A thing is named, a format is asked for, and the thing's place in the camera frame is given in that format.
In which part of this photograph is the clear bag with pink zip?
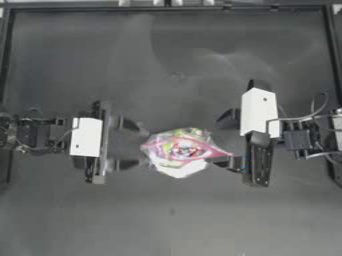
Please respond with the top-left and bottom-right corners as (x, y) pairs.
(139, 127), (235, 179)

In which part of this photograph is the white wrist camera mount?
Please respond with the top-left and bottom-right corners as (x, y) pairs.
(239, 87), (280, 138)
(69, 117), (104, 158)

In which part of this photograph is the black table frame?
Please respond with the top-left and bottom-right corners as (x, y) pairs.
(0, 1), (342, 113)

